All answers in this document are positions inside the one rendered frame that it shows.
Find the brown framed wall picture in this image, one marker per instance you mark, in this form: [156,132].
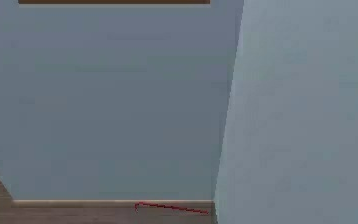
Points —
[113,1]

